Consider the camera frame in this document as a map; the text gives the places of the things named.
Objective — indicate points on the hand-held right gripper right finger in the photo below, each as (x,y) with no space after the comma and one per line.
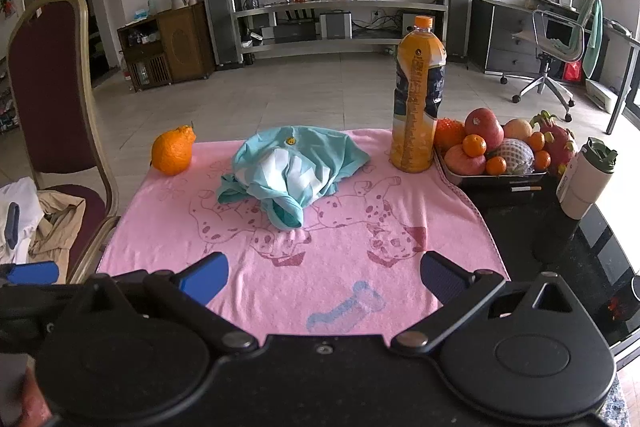
(440,274)

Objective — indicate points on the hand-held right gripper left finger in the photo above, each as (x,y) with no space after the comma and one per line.
(205,276)

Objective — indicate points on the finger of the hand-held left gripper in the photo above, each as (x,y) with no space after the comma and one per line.
(31,273)

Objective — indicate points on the light teal shirt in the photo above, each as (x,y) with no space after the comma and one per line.
(320,148)

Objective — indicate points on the person's left hand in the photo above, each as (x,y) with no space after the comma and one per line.
(36,402)

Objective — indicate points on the beige garment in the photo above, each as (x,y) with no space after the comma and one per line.
(57,227)

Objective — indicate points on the white printed garment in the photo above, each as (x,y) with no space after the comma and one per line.
(25,202)

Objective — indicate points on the pink printed blanket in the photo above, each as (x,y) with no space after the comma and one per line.
(300,287)

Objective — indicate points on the metal fruit tray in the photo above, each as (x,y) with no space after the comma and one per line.
(495,179)

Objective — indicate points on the pinkish red apple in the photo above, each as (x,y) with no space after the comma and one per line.
(462,161)

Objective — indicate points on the white cigarette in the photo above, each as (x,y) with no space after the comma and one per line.
(525,189)

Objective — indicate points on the small mandarin orange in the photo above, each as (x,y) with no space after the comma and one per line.
(542,160)
(474,146)
(536,141)
(496,166)

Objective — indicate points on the large knobbed orange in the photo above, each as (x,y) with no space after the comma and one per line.
(172,152)

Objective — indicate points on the fruit in white foam net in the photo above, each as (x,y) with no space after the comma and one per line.
(515,154)

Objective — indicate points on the orange in red net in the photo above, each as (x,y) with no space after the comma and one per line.
(449,133)

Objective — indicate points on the dark red apple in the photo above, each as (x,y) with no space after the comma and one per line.
(484,124)

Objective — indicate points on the pale yellow apple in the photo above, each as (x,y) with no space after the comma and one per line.
(517,129)

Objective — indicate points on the white tumbler with green lid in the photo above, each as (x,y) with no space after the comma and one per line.
(582,182)

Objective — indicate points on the shoe rack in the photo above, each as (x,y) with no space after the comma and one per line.
(7,102)

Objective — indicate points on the pink dragon fruit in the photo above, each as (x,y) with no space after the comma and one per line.
(559,142)

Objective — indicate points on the brown wooden cabinet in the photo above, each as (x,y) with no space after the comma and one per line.
(180,42)

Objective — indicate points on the red bag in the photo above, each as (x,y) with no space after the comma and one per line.
(572,72)

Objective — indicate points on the white printer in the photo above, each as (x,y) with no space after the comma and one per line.
(605,94)

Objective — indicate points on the black desk with drawers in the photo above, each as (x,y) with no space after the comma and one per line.
(505,37)

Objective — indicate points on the black media box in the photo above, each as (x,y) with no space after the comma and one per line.
(295,33)

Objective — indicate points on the chrome office chair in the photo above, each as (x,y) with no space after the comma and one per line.
(555,37)

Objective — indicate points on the tall grey floor speaker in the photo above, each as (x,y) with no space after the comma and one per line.
(456,2)
(220,12)

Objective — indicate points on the silver subwoofer box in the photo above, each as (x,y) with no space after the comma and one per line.
(336,27)

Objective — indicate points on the metal television stand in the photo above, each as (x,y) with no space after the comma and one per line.
(350,7)

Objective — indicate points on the green towel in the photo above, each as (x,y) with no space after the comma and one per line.
(595,37)

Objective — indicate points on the maroon chair with gold frame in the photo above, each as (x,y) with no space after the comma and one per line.
(45,72)

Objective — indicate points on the red green wall decoration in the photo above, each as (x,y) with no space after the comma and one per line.
(6,2)

